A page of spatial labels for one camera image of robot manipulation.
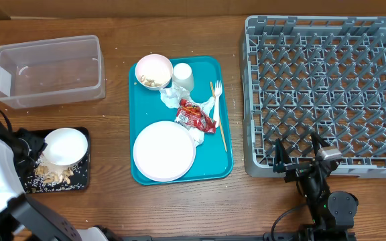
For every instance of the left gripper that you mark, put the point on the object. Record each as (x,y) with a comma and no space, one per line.
(36,142)

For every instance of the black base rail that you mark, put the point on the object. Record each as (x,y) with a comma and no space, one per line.
(280,236)

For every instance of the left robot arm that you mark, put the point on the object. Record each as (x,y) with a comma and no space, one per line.
(18,210)

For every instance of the white plastic fork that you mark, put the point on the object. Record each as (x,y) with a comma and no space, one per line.
(217,94)

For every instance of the white round plate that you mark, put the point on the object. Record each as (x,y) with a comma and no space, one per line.
(164,151)

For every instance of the pink bowl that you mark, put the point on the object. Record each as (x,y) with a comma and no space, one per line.
(154,71)

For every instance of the crumpled white napkin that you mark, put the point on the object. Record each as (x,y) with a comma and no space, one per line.
(172,96)

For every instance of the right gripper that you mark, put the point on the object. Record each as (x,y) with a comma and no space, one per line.
(294,169)

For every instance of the white plastic cup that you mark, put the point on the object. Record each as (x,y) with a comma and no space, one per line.
(183,76)

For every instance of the clear plastic bin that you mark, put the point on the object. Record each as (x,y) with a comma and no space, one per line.
(52,71)

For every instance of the teal serving tray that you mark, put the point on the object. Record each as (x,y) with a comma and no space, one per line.
(214,158)

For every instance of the red snack wrapper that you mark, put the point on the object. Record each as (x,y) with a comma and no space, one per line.
(191,115)

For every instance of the grey dishwasher rack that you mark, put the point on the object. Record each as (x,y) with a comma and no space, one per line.
(304,75)

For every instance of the peanut shells pile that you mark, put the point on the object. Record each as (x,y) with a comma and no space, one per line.
(54,174)

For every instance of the wooden chopstick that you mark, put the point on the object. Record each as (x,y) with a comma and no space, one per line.
(220,126)

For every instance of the black plastic tray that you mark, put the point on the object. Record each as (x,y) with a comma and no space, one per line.
(31,183)

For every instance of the white bowl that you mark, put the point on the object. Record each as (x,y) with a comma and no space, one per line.
(65,146)

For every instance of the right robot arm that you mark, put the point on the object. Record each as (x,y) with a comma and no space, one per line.
(332,212)

